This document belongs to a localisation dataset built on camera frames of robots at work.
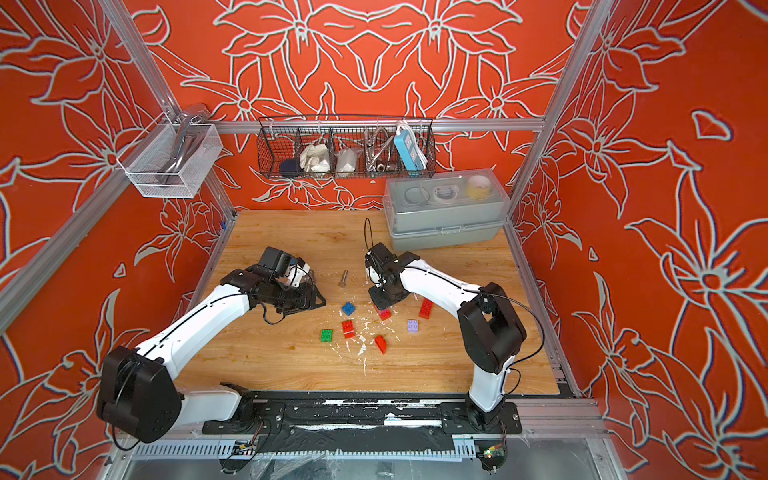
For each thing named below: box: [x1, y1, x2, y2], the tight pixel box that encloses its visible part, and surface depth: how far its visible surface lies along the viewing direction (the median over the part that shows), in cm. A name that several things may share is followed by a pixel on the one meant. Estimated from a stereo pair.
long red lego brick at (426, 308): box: [418, 298, 434, 320], surface depth 93 cm
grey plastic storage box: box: [382, 168, 510, 252], surface depth 102 cm
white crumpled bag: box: [299, 143, 331, 173], surface depth 92 cm
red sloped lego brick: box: [375, 335, 387, 355], surface depth 85 cm
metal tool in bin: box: [158, 111, 204, 184], surface depth 85 cm
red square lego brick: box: [342, 320, 356, 339], surface depth 89 cm
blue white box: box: [394, 120, 428, 177], surface depth 89 cm
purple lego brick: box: [407, 319, 419, 333], surface depth 89 cm
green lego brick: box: [319, 329, 334, 343], surface depth 88 cm
